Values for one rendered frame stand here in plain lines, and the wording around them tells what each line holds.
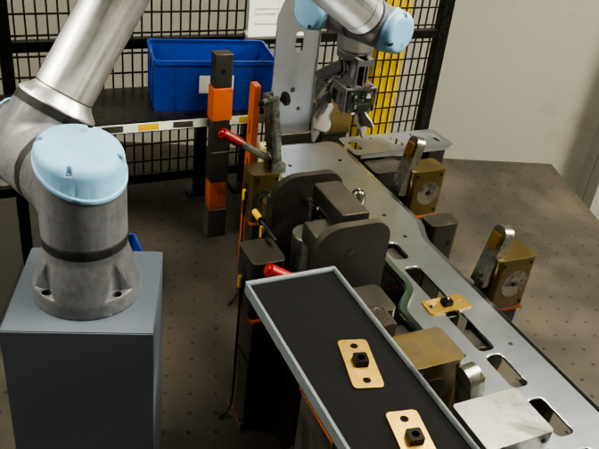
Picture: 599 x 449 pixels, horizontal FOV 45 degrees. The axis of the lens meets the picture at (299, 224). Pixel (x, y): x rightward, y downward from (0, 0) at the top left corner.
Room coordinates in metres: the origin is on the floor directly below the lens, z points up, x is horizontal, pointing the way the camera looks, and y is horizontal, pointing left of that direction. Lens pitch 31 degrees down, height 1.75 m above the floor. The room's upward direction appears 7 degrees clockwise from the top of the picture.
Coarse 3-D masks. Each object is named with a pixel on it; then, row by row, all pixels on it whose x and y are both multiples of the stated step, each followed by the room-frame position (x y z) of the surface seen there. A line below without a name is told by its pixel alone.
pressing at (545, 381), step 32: (288, 160) 1.51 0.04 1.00; (320, 160) 1.53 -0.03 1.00; (352, 160) 1.56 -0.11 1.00; (384, 192) 1.41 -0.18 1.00; (416, 224) 1.29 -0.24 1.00; (416, 256) 1.17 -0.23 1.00; (416, 288) 1.07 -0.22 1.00; (448, 288) 1.08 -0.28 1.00; (416, 320) 0.97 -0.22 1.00; (448, 320) 0.98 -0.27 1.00; (480, 320) 0.99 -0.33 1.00; (480, 352) 0.91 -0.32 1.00; (512, 352) 0.92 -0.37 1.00; (544, 384) 0.85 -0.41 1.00; (576, 416) 0.79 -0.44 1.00; (576, 448) 0.73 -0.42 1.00
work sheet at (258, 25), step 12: (252, 0) 1.92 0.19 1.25; (264, 0) 1.94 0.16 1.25; (276, 0) 1.95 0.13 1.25; (252, 12) 1.92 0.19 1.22; (264, 12) 1.94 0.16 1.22; (276, 12) 1.96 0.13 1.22; (252, 24) 1.92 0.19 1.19; (264, 24) 1.94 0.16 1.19; (252, 36) 1.93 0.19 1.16; (264, 36) 1.94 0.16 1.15; (300, 36) 1.99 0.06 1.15
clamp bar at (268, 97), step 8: (264, 96) 1.37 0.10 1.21; (272, 96) 1.36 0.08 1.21; (288, 96) 1.37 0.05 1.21; (264, 104) 1.35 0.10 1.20; (272, 104) 1.35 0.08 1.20; (288, 104) 1.37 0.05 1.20; (264, 112) 1.37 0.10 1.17; (272, 112) 1.35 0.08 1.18; (272, 120) 1.35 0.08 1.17; (272, 128) 1.35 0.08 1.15; (280, 128) 1.36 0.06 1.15; (272, 136) 1.35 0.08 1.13; (280, 136) 1.36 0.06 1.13; (272, 144) 1.35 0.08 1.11; (280, 144) 1.36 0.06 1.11; (272, 152) 1.35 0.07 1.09; (280, 152) 1.36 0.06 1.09; (272, 160) 1.36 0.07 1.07
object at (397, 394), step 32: (256, 288) 0.79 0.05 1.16; (288, 288) 0.80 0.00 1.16; (320, 288) 0.81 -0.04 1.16; (288, 320) 0.73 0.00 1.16; (320, 320) 0.74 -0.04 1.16; (352, 320) 0.75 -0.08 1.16; (320, 352) 0.68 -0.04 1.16; (384, 352) 0.69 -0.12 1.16; (320, 384) 0.62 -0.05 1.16; (384, 384) 0.64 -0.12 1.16; (416, 384) 0.64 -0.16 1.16; (352, 416) 0.58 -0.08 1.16; (384, 416) 0.59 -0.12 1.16; (352, 448) 0.53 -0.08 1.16; (384, 448) 0.54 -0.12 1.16; (448, 448) 0.55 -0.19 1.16
